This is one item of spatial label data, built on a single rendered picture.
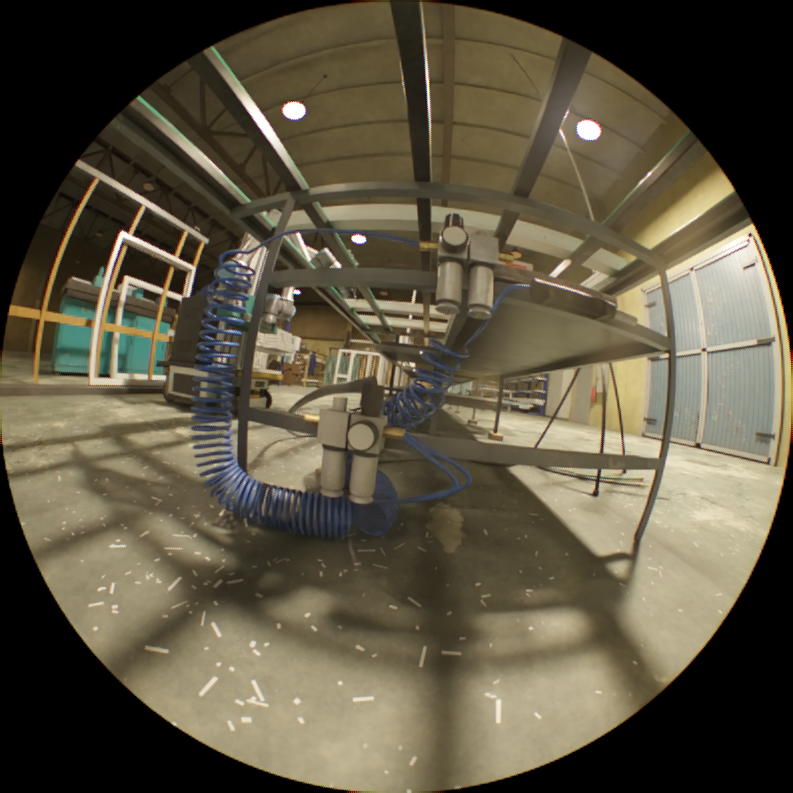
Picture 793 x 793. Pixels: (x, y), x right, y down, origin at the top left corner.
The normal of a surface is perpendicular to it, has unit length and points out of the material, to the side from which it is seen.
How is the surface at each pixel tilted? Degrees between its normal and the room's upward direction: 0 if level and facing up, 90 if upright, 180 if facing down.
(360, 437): 90
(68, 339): 90
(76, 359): 90
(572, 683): 0
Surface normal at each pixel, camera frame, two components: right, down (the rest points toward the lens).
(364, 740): 0.13, -0.99
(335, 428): -0.11, 0.01
